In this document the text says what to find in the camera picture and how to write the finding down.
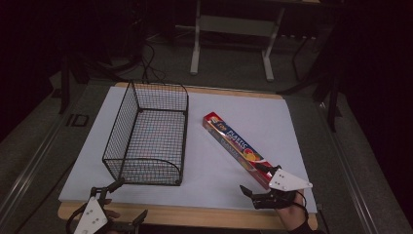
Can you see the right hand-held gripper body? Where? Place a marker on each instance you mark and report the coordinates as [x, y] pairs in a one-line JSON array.
[[287, 182]]

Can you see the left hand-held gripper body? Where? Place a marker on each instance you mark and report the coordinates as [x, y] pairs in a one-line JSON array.
[[92, 217]]

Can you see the long colourful plastic wrap box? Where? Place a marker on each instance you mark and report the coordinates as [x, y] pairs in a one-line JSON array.
[[232, 142]]

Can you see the person's left hand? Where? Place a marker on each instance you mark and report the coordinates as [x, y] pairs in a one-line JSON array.
[[113, 215]]

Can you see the person's right hand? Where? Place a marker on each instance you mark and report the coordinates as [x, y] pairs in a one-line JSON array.
[[293, 216]]

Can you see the white sheet mat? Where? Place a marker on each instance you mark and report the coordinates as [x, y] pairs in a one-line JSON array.
[[214, 182]]

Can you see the black metal stand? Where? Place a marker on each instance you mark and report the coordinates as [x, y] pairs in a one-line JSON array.
[[65, 84], [331, 97]]

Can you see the grey metal rail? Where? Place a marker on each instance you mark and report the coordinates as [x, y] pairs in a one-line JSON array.
[[29, 175], [350, 175]]

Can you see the black rectangular bracket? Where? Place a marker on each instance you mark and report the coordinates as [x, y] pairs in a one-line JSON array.
[[78, 120]]

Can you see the white metal stand frame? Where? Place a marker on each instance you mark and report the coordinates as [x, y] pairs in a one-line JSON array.
[[233, 26]]

